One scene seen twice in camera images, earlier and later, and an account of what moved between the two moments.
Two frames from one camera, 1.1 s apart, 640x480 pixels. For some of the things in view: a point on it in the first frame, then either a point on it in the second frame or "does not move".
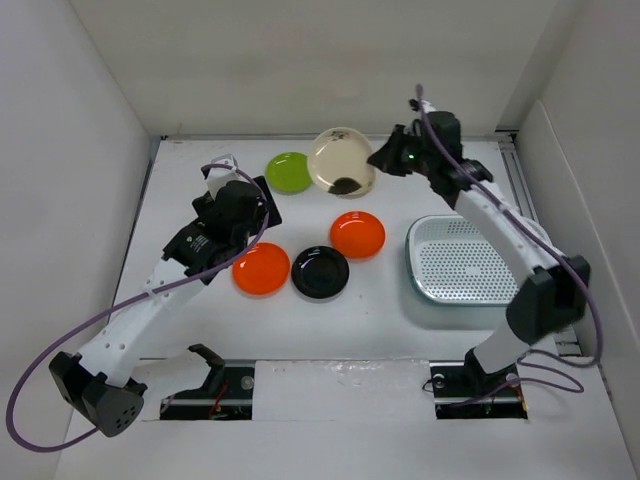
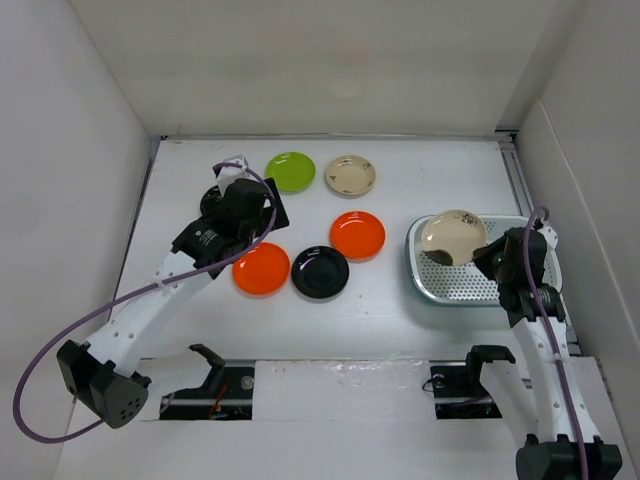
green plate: x=288 y=173 does not move
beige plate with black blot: x=338 y=160 -> x=452 y=237
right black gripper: x=388 y=157 -> x=482 y=255
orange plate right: x=358 y=234 does not move
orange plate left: x=262 y=271 does not move
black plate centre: x=320 y=272 does not move
